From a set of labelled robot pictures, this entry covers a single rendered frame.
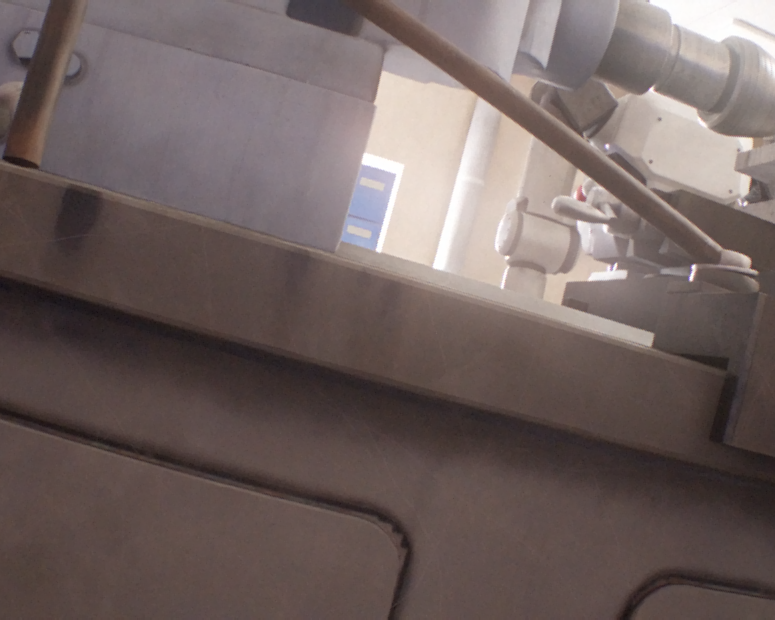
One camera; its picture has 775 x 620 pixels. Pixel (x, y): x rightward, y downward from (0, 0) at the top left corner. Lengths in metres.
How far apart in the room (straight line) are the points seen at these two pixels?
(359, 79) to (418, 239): 7.40
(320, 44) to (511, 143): 7.66
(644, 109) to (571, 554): 1.39
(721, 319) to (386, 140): 7.52
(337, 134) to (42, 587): 0.32
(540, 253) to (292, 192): 1.23
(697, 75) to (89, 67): 0.49
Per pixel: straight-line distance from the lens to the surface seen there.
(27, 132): 0.58
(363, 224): 2.80
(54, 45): 0.59
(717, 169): 1.98
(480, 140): 8.07
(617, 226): 1.18
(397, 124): 8.17
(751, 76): 0.94
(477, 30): 0.74
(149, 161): 0.68
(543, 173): 1.93
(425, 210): 8.14
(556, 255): 1.90
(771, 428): 0.63
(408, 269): 0.70
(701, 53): 0.93
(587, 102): 1.95
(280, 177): 0.68
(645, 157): 1.92
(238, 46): 0.71
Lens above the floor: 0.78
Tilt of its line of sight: 3 degrees up
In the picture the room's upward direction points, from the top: 15 degrees clockwise
